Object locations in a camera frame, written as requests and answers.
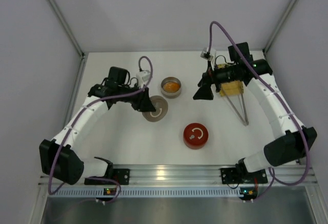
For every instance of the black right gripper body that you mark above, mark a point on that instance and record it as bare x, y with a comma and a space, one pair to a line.
211, 80

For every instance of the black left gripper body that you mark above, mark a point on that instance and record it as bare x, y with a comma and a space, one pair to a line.
140, 99

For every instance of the grey round lid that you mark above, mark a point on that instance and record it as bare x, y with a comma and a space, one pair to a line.
161, 106

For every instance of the red round lid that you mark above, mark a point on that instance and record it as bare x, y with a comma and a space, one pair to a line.
195, 133

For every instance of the metal tongs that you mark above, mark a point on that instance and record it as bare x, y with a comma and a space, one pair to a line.
237, 104

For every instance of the red-based metal lunch tin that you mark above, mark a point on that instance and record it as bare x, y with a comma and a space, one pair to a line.
196, 144

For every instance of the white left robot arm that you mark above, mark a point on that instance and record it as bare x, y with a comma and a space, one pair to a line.
58, 157

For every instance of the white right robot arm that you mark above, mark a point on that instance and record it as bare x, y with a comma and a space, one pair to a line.
292, 139

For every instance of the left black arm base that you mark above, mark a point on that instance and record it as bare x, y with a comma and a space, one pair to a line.
121, 176

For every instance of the woven bamboo tray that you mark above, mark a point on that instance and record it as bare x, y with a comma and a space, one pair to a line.
231, 88

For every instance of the grey tin with orange food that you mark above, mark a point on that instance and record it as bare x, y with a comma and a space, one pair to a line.
171, 87

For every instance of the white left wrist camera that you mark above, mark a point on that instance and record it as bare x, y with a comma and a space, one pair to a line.
143, 77

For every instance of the aluminium mounting rail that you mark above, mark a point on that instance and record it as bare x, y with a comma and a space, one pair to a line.
195, 175

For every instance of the right aluminium frame post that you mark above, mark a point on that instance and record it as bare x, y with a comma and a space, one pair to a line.
280, 23

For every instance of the aluminium frame post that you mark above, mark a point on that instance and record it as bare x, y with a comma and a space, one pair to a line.
280, 23
67, 29

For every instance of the slotted grey cable duct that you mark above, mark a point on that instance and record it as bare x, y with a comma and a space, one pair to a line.
151, 192

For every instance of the left aluminium frame post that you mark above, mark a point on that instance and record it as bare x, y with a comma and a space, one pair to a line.
67, 29

